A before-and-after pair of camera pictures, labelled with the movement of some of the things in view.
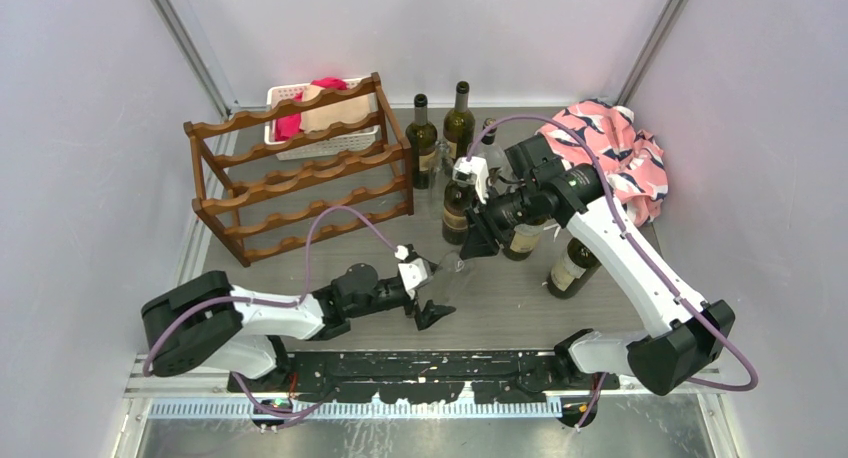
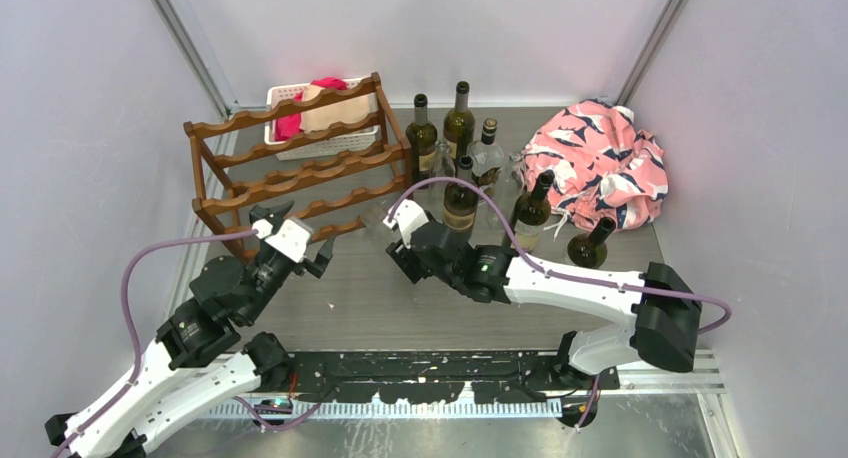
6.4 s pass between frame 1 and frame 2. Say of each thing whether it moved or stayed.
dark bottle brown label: stayed
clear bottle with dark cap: stayed
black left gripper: moved
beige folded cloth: stayed
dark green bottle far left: stayed
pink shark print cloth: stayed
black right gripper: moved
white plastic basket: stayed
